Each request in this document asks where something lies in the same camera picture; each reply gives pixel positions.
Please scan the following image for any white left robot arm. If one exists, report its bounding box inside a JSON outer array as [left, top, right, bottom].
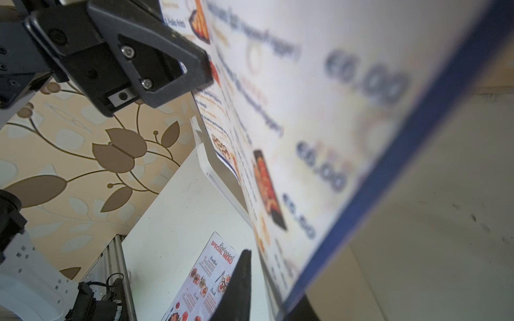
[[1, 1, 212, 320]]

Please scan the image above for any white Dim Sum Inn menu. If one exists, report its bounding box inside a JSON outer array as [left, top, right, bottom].
[[160, 1, 513, 320]]

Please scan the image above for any pink special menu sheet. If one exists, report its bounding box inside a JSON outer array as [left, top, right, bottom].
[[162, 232, 239, 321]]

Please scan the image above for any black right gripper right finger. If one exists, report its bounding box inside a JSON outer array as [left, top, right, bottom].
[[283, 296, 320, 321]]

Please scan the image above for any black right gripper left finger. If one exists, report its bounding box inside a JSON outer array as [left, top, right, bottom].
[[210, 250, 252, 321]]

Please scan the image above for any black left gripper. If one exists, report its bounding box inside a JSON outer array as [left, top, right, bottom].
[[1, 0, 213, 118]]

